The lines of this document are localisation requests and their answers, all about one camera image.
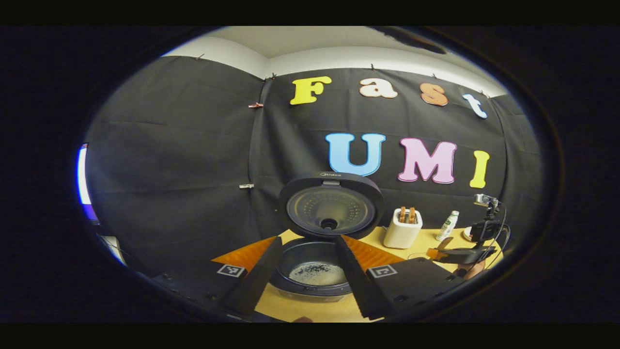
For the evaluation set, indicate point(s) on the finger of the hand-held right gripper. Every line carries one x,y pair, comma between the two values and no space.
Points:
434,253

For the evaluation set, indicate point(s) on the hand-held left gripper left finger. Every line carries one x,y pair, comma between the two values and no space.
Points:
256,283

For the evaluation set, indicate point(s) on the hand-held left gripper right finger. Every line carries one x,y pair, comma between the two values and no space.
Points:
358,286

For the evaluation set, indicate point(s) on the pile of mixed rice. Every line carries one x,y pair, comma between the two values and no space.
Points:
315,276

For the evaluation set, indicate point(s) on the silver black rice cooker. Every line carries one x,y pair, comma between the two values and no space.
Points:
332,206

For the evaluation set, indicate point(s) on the white round plate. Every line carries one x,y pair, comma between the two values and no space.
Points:
467,235

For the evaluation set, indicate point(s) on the white green drink bottle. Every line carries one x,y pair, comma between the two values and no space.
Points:
447,226

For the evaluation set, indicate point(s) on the white toaster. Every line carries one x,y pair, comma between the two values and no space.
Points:
401,235

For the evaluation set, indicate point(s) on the toast bread slice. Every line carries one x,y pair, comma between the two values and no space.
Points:
412,214
402,214

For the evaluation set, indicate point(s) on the black backdrop cloth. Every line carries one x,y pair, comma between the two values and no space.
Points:
169,169

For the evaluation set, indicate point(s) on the white panel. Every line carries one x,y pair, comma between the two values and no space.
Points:
114,248

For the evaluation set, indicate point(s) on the bright monitor screen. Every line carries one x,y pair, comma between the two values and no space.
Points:
83,179

